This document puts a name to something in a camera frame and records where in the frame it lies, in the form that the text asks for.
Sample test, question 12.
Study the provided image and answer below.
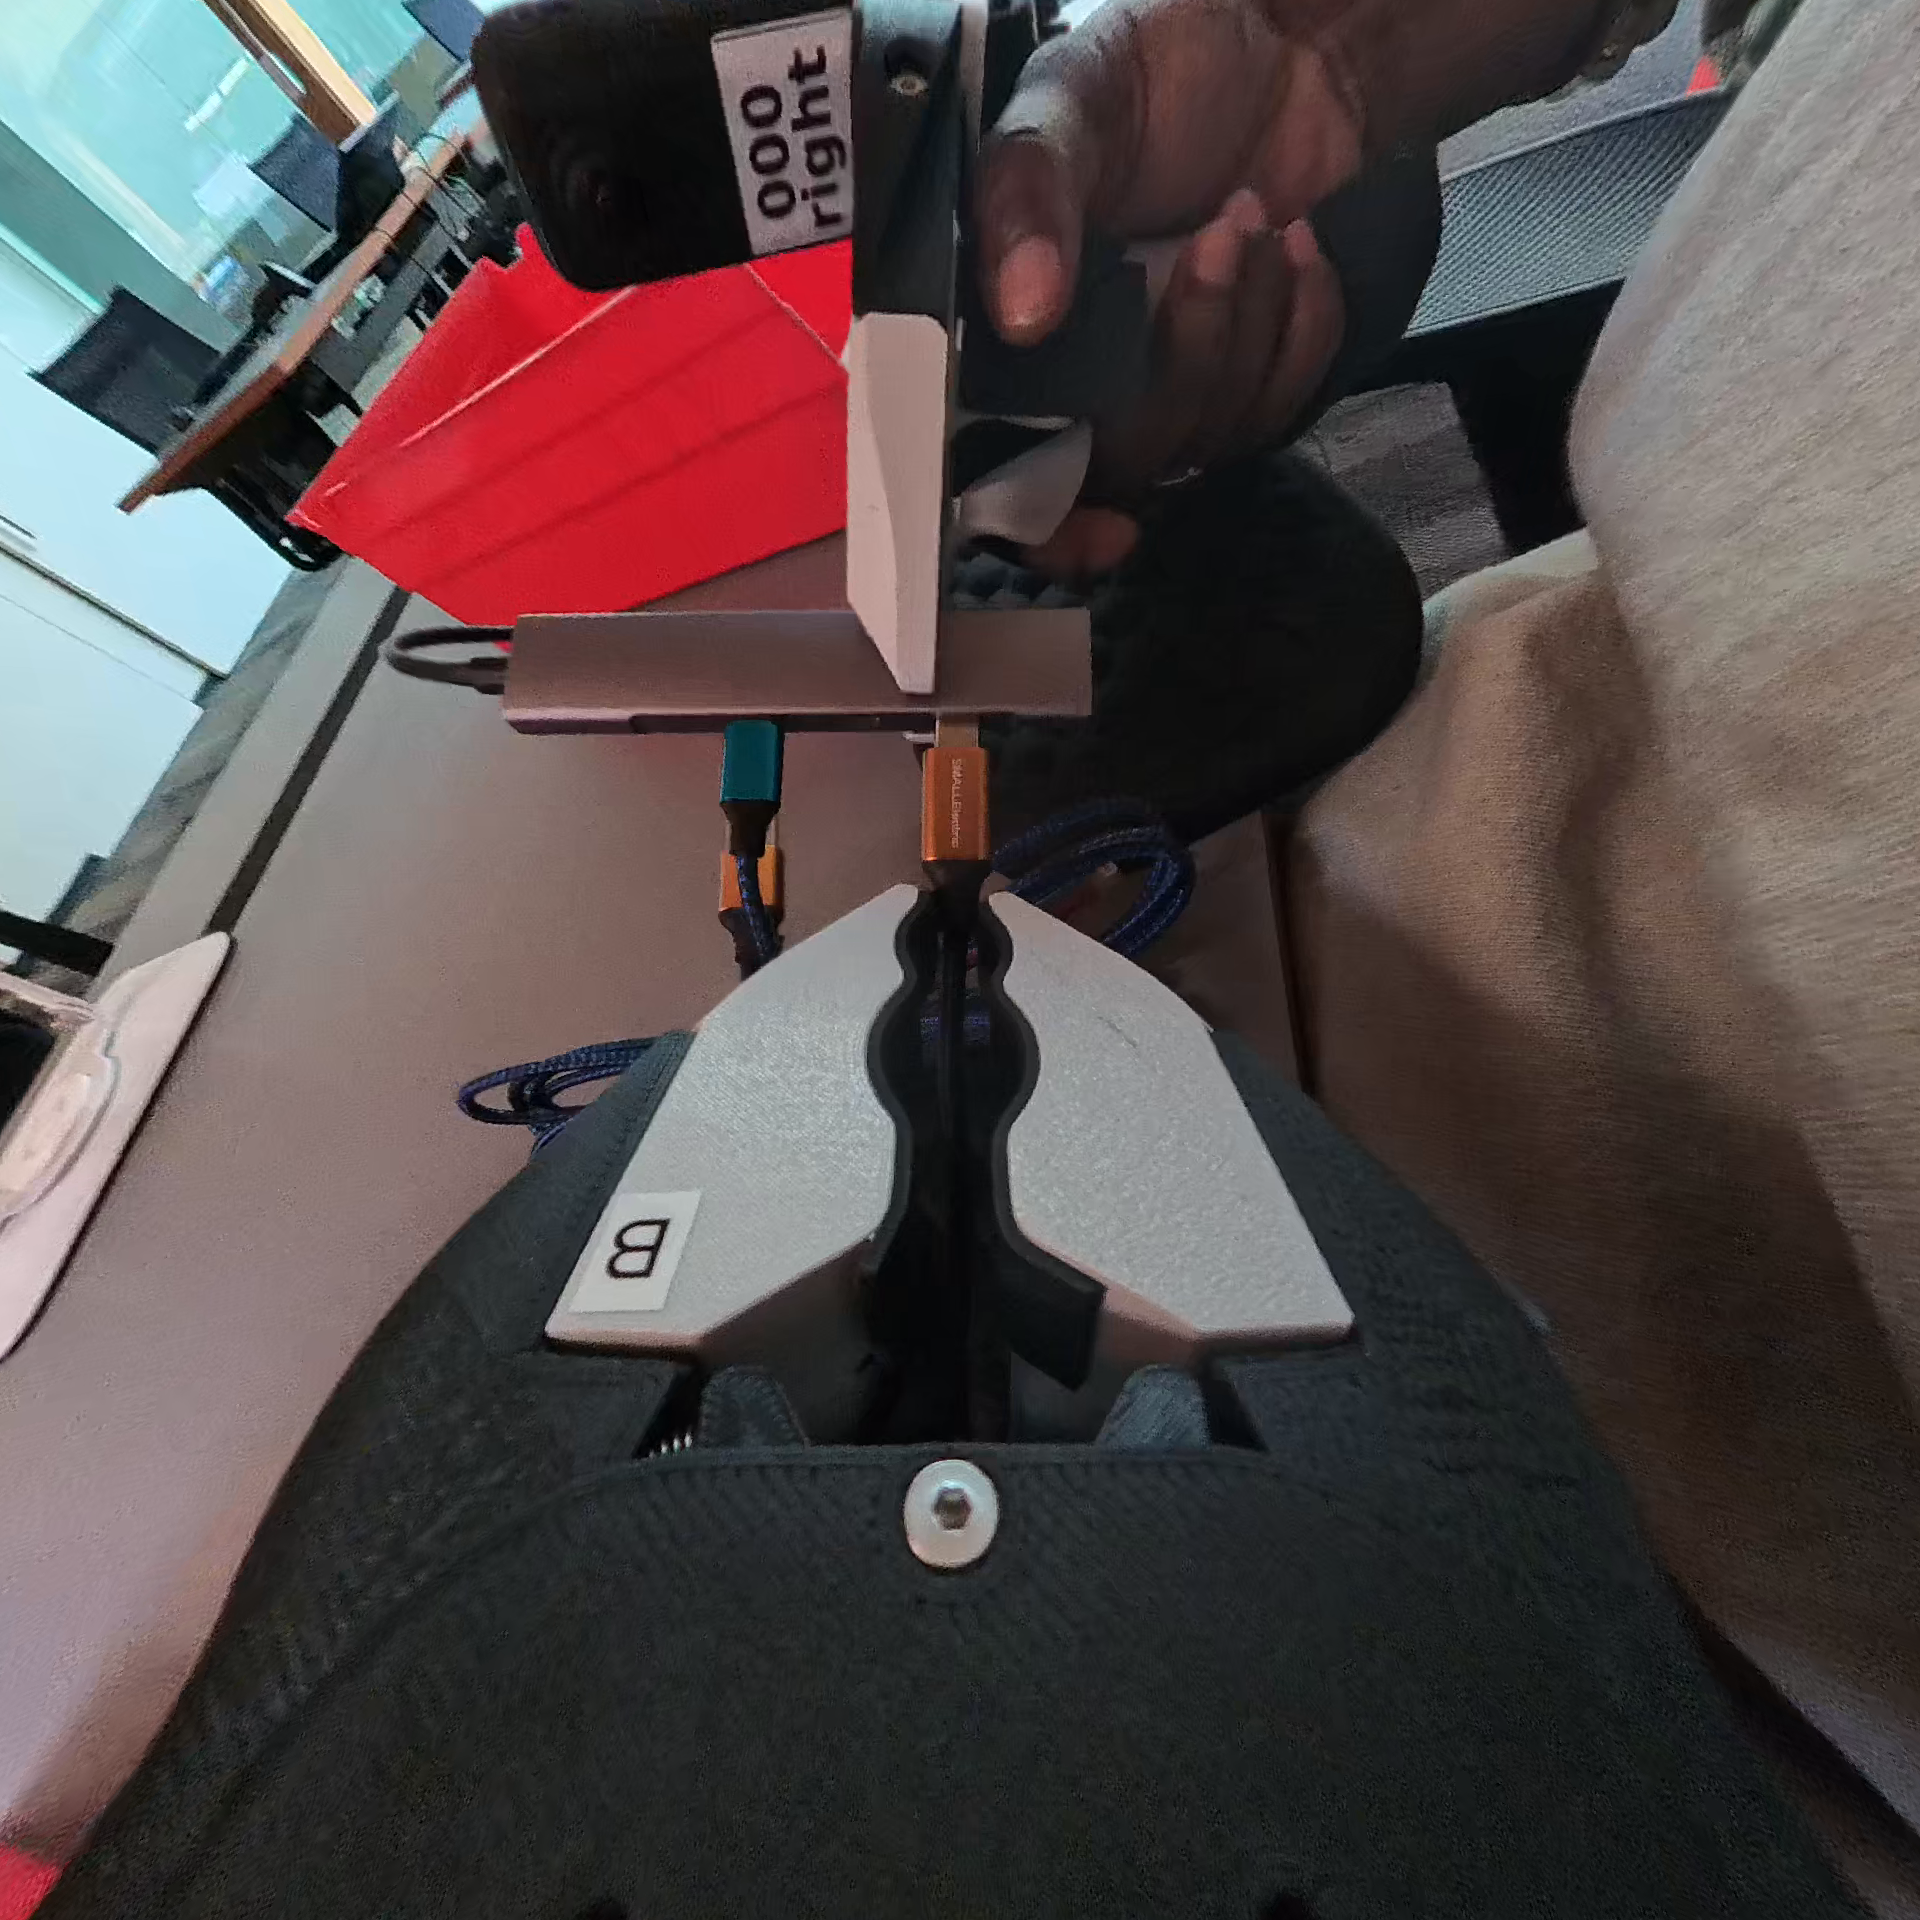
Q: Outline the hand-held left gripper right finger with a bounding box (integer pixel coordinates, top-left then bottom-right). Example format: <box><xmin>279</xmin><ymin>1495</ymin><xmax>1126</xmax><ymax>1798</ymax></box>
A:
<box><xmin>982</xmin><ymin>887</ymin><xmax>1355</xmax><ymax>1431</ymax></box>

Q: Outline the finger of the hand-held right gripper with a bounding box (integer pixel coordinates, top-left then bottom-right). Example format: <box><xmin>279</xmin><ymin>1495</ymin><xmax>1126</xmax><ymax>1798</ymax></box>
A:
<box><xmin>844</xmin><ymin>305</ymin><xmax>959</xmax><ymax>697</ymax></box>

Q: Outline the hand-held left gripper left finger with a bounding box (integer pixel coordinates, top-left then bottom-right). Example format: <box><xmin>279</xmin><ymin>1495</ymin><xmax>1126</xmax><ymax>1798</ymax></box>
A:
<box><xmin>543</xmin><ymin>883</ymin><xmax>923</xmax><ymax>1445</ymax></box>

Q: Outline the grey usb hub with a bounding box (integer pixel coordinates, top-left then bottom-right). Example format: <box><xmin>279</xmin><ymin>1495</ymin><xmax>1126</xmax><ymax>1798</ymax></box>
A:
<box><xmin>503</xmin><ymin>607</ymin><xmax>1093</xmax><ymax>735</ymax></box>

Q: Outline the blue braided orange-plug cable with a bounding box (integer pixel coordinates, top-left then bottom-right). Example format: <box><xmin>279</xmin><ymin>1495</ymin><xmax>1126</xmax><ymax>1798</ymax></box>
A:
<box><xmin>457</xmin><ymin>744</ymin><xmax>1198</xmax><ymax>1425</ymax></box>

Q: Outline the teal usb adapter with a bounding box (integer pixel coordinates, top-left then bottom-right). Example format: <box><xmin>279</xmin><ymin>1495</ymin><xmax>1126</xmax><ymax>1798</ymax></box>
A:
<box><xmin>718</xmin><ymin>720</ymin><xmax>787</xmax><ymax>855</ymax></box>

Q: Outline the person's right hand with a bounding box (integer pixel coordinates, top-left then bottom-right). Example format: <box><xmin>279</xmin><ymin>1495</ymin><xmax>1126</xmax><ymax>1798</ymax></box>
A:
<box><xmin>972</xmin><ymin>0</ymin><xmax>1613</xmax><ymax>577</ymax></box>

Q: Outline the red plastic bin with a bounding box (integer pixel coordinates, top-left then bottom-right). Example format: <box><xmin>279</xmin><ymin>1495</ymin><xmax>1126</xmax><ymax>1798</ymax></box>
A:
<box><xmin>287</xmin><ymin>231</ymin><xmax>857</xmax><ymax>629</ymax></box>

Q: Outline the wooden-edged office desk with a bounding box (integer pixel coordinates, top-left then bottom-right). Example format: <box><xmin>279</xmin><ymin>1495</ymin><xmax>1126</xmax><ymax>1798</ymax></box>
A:
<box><xmin>118</xmin><ymin>132</ymin><xmax>496</xmax><ymax>576</ymax></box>

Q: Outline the black honeycomb wrist rest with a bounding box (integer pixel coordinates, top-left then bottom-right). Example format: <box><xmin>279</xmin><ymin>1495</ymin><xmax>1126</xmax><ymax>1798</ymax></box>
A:
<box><xmin>975</xmin><ymin>451</ymin><xmax>1423</xmax><ymax>847</ymax></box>

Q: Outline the person's beige clothing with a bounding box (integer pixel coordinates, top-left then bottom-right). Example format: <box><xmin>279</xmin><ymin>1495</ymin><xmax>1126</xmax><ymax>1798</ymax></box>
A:
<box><xmin>1286</xmin><ymin>0</ymin><xmax>1920</xmax><ymax>1920</ymax></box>

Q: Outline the white monitor stand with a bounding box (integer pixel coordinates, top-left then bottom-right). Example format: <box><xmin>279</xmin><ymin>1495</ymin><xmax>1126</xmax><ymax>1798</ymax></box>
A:
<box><xmin>0</xmin><ymin>929</ymin><xmax>235</xmax><ymax>1355</ymax></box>

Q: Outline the black mesh office chair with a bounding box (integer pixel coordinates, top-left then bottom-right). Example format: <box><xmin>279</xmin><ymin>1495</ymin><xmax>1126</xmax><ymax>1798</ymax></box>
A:
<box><xmin>1400</xmin><ymin>83</ymin><xmax>1729</xmax><ymax>542</ymax></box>

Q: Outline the black hub cable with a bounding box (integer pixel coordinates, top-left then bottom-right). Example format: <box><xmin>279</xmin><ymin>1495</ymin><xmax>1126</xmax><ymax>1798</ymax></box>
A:
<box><xmin>383</xmin><ymin>624</ymin><xmax>519</xmax><ymax>697</ymax></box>

